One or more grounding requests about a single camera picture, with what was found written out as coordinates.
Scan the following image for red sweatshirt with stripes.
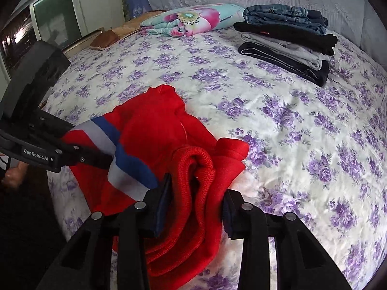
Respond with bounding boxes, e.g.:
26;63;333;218
60;85;250;280

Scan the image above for folded blue jeans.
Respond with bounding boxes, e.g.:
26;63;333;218
243;4;329;36

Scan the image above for person's left hand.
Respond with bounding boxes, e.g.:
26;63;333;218
0;161;30;188

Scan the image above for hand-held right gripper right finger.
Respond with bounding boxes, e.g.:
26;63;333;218
222;189;353;290

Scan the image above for glass window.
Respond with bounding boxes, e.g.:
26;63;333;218
0;0;83;71

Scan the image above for folded black pants white stripe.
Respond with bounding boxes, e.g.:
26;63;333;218
237;42;330;87

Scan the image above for teal pink flower blanket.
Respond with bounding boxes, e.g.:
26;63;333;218
140;3;246;38

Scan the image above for folded grey pants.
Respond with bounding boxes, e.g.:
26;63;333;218
240;32;332;70

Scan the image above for purple floral bedsheet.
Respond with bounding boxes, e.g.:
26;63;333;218
42;29;387;290

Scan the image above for brown cushion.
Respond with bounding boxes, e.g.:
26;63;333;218
90;27;122;51

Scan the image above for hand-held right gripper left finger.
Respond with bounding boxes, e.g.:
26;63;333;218
39;173;173;290

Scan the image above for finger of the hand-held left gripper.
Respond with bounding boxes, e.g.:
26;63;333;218
30;109;77;134
56;143;115;170

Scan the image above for tan blanket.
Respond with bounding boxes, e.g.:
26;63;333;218
111;10;166;37

